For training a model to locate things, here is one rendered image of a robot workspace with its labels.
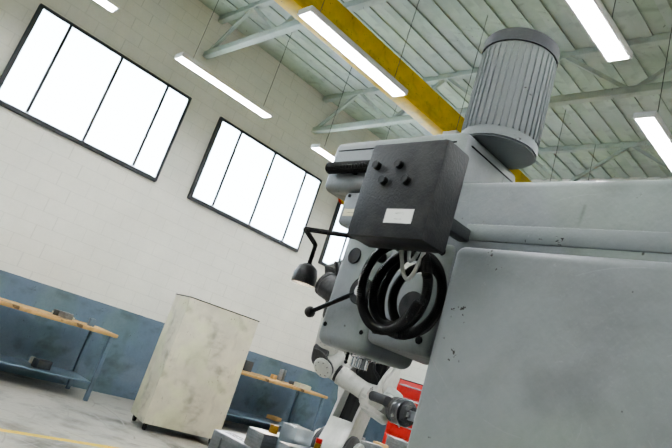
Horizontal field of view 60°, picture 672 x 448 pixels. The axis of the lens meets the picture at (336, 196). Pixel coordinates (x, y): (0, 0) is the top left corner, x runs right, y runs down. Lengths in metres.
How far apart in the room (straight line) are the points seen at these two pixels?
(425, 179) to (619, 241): 0.37
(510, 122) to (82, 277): 8.13
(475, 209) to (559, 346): 0.44
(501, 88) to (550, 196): 0.36
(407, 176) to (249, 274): 9.44
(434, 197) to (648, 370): 0.44
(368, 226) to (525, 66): 0.64
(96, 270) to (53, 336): 1.04
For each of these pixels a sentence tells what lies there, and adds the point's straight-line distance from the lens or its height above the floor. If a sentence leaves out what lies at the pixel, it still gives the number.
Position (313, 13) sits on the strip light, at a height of 4.30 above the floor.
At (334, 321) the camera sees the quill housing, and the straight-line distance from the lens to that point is 1.54.
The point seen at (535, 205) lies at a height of 1.70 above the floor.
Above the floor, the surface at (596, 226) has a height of 1.66.
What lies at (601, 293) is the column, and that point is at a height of 1.49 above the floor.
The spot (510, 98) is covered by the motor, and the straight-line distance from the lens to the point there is 1.53.
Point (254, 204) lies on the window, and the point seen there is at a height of 3.57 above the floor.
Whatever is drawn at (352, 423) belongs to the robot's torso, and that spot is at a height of 1.11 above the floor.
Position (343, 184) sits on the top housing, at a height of 1.75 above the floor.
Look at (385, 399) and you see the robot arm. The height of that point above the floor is 1.22.
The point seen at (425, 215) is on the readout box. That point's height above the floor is 1.56.
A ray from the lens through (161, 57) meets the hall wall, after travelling 9.82.
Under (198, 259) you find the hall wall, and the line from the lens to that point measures 9.94.
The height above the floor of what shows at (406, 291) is 1.47.
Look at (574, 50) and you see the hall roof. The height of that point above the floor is 6.18.
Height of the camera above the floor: 1.24
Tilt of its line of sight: 16 degrees up
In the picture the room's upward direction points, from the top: 18 degrees clockwise
